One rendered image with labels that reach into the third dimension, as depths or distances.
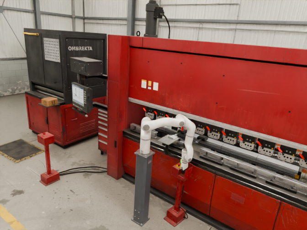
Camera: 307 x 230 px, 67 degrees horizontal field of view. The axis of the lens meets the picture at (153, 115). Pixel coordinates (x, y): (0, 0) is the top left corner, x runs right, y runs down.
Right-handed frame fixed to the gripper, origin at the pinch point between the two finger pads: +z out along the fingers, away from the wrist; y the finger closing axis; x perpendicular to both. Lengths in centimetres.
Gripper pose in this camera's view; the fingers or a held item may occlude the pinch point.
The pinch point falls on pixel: (183, 171)
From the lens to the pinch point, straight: 299.3
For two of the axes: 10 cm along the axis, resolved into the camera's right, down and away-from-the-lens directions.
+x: 7.2, 2.7, -6.4
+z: -0.1, 9.2, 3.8
